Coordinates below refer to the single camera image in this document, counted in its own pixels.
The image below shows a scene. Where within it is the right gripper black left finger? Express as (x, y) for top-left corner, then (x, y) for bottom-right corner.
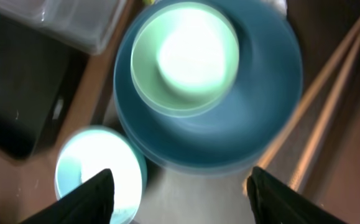
(22, 169), (114, 224)

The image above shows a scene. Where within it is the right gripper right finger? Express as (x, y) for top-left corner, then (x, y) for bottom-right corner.
(246, 167), (344, 224)

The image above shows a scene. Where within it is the mint green small bowl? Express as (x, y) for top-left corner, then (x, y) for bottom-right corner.
(130, 1), (240, 117)

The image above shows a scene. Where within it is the light blue rice bowl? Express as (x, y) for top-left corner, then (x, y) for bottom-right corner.
(54, 126), (147, 224)

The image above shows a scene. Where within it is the brown serving tray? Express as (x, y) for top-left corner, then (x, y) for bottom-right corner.
(136, 0), (360, 223)

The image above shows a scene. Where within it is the black plastic tray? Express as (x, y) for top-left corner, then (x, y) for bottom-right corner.
(0, 15), (88, 160)

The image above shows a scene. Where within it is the clear plastic bin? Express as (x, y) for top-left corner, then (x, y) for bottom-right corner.
(0, 0), (127, 55)

